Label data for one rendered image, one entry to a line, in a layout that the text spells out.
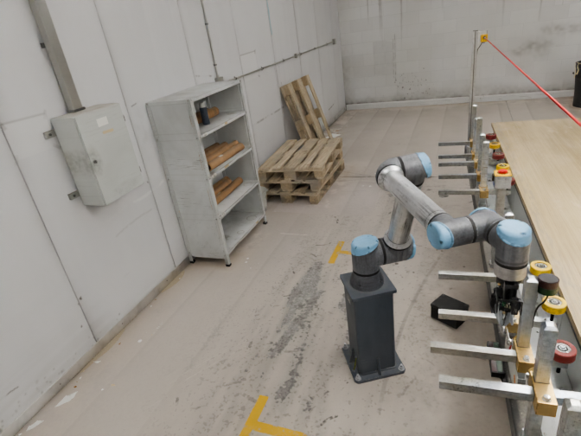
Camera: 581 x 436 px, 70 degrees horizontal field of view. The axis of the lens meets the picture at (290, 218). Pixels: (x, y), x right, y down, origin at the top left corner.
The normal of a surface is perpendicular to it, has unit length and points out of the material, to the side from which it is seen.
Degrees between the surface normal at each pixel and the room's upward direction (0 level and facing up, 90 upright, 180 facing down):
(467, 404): 0
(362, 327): 90
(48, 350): 90
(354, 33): 90
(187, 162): 90
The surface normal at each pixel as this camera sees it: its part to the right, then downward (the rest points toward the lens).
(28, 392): 0.93, 0.04
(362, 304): 0.16, 0.41
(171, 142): -0.35, 0.45
